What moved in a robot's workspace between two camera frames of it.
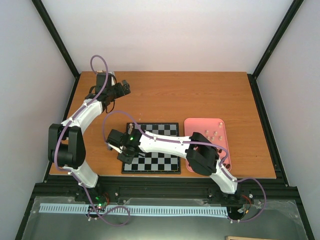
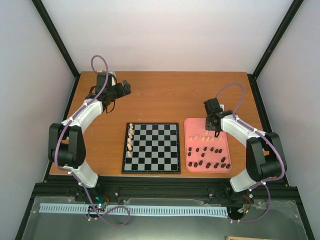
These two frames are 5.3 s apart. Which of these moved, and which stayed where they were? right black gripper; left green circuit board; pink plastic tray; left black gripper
Moved: right black gripper
Stayed: left green circuit board; pink plastic tray; left black gripper
